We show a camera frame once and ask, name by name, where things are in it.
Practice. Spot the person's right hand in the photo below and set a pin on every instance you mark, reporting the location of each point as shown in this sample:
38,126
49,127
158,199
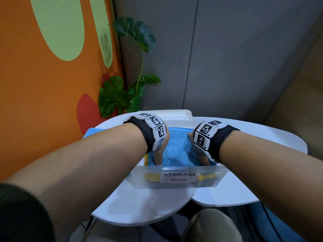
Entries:
198,152

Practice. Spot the person's left hand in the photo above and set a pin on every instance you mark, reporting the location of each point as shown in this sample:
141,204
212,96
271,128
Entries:
162,146

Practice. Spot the white box lid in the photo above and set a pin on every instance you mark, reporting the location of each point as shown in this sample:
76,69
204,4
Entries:
171,114

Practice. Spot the yellow towel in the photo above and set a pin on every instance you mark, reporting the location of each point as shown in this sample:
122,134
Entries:
151,176

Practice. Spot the clear plastic storage box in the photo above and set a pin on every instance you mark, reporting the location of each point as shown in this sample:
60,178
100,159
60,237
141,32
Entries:
136,178

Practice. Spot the person's right forearm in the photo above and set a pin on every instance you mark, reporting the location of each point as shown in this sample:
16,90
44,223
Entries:
277,168

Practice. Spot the person's left forearm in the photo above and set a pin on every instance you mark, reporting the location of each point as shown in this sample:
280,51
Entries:
75,168

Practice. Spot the person's right leg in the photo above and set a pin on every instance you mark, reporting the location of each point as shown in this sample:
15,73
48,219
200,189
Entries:
209,226

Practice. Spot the person's leg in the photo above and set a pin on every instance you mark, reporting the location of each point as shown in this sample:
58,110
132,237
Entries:
111,238
209,226

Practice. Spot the person's left leg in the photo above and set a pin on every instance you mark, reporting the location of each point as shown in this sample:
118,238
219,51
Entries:
111,238

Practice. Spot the black right wristband with markers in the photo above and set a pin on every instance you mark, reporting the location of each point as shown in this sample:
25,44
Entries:
222,138

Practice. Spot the black wristband with markers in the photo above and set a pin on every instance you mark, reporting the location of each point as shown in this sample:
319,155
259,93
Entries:
141,126
222,138

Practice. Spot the black left wristband with markers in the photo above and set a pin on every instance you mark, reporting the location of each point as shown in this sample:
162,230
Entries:
141,126

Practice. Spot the green leafy plant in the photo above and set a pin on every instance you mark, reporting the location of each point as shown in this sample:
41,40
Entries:
136,30

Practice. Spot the dark green shirt sleeve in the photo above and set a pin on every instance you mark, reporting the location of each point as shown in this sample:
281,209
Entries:
22,216

